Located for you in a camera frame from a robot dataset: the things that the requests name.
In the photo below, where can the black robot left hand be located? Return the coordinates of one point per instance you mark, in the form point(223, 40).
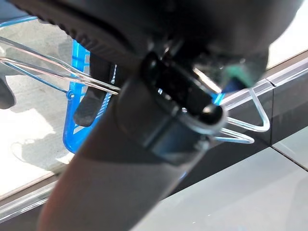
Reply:
point(120, 168)

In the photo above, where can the blue plastic shopping basket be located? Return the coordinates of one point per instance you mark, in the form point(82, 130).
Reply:
point(77, 72)

